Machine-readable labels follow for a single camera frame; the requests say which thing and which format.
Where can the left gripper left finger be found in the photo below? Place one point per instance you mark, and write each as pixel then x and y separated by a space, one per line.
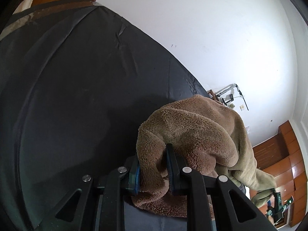
pixel 96 203

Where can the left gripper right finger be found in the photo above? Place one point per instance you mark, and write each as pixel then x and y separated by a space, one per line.
pixel 212 203

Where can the brown fleece garment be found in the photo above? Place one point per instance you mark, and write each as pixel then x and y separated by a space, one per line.
pixel 211 138

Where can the wooden wardrobe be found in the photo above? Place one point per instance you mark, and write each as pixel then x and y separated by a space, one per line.
pixel 282 157

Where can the wooden desk with clutter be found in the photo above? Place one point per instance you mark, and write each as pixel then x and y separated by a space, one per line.
pixel 216 98

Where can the dark grey bed cover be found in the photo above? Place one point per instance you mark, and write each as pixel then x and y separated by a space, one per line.
pixel 77 81

